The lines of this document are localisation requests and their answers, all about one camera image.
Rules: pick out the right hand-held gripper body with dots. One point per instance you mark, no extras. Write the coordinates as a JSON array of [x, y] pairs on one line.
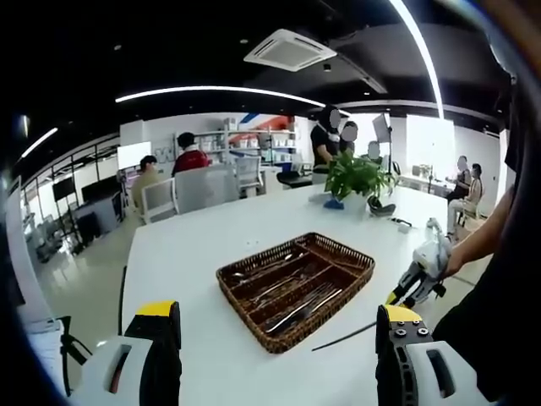
[[433, 260]]

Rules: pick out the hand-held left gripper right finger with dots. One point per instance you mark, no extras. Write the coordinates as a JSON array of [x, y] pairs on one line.
[[397, 351]]

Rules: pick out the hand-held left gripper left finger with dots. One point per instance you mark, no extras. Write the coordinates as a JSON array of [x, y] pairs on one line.
[[160, 351]]

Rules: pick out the brown wooden chopstick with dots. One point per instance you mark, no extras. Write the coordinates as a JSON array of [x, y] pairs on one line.
[[338, 339]]

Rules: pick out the brown wicker utensil storage tray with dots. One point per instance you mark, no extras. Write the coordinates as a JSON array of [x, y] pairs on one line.
[[342, 258]]

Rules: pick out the silver spoon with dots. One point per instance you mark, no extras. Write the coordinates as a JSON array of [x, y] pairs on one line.
[[238, 277]]

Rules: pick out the silver table knife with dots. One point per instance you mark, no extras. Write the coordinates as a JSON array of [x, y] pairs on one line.
[[287, 321]]

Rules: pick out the white storage shelves with boxes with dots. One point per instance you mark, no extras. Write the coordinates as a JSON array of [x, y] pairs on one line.
[[274, 139]]

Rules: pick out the small white object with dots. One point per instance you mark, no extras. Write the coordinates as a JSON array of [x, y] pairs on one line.
[[435, 226]]

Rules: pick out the small black and white device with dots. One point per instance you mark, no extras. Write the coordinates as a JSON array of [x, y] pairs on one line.
[[403, 228]]

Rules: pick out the black curved device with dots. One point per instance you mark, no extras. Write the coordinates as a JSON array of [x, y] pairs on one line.
[[382, 209]]

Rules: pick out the person's black shirt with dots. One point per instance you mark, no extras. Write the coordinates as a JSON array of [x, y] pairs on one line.
[[486, 338]]

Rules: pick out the black tripod stand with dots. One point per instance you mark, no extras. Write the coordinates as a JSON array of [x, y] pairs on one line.
[[65, 351]]

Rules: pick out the small blue object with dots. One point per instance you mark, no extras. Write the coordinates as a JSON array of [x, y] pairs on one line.
[[334, 205]]

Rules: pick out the green potted plant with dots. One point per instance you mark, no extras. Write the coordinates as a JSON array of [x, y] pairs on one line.
[[355, 177]]

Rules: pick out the white laptop computer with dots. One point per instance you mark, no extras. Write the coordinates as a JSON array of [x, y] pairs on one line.
[[42, 338]]

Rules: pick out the studio light on stand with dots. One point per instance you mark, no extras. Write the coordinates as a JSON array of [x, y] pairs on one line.
[[380, 127]]

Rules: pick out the wide black monitor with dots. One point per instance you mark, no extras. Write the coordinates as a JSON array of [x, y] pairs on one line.
[[99, 188]]

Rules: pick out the white mesh office chair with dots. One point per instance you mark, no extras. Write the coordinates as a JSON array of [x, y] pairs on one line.
[[249, 175]]

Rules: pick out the black television on stand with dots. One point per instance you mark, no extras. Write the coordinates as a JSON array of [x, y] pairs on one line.
[[63, 188]]

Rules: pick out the white ceiling air conditioner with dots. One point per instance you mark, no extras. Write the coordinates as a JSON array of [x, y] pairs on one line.
[[289, 50]]

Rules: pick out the long curved ceiling light strip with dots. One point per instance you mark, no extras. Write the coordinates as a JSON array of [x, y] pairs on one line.
[[190, 89]]

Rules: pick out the white wall screen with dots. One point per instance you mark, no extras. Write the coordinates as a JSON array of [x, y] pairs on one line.
[[134, 155]]

